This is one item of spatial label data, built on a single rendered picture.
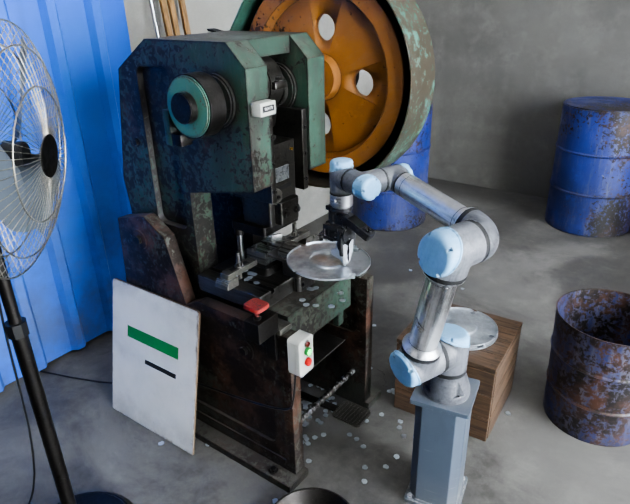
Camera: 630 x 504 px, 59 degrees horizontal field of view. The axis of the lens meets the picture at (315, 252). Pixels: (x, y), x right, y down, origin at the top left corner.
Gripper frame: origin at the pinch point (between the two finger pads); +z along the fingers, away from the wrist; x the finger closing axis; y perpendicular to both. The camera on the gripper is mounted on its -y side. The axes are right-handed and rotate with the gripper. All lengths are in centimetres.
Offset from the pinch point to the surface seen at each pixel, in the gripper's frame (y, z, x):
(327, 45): 32, -65, -37
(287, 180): 26.3, -23.7, -2.6
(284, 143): 26.2, -36.9, -2.0
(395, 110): 1, -45, -33
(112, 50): 147, -60, -26
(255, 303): 11.9, 3.3, 33.2
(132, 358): 82, 51, 35
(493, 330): -36, 43, -53
